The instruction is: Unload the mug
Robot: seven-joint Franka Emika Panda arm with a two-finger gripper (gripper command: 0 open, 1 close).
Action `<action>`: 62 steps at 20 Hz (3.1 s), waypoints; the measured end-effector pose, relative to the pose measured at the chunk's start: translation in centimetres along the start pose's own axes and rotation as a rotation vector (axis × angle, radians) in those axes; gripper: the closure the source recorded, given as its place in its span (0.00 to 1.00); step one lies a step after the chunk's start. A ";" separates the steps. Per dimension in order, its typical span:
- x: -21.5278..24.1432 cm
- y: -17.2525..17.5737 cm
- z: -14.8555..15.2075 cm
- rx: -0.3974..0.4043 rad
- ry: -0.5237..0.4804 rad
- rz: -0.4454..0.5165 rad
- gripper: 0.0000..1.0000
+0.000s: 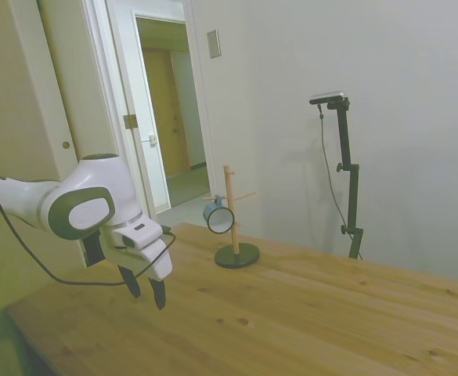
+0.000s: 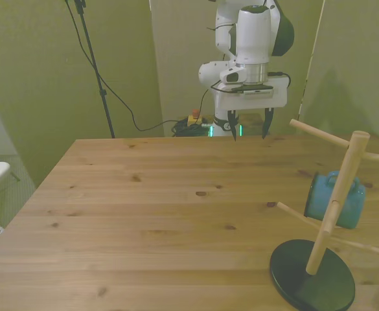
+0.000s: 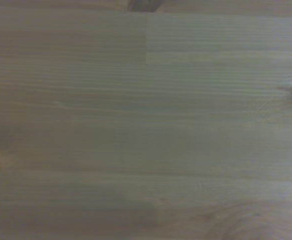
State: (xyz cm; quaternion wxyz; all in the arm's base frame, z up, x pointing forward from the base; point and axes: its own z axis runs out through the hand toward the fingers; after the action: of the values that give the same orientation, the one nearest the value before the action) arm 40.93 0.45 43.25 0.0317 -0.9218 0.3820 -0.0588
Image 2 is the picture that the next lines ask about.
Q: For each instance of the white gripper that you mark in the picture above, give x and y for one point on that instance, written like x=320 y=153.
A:
x=260 y=103

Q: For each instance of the blue enamel mug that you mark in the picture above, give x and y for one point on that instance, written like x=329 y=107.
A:
x=318 y=201

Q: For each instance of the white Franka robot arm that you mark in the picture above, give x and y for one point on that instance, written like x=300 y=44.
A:
x=252 y=39

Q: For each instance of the wooden mug tree black base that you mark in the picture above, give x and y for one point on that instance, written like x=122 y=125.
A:
x=293 y=265

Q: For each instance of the yellow emergency stop box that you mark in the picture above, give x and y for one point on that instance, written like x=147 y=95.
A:
x=194 y=120

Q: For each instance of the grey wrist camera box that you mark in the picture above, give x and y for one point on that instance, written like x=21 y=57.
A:
x=257 y=93

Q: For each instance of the black camera stand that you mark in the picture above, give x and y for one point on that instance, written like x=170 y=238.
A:
x=102 y=93

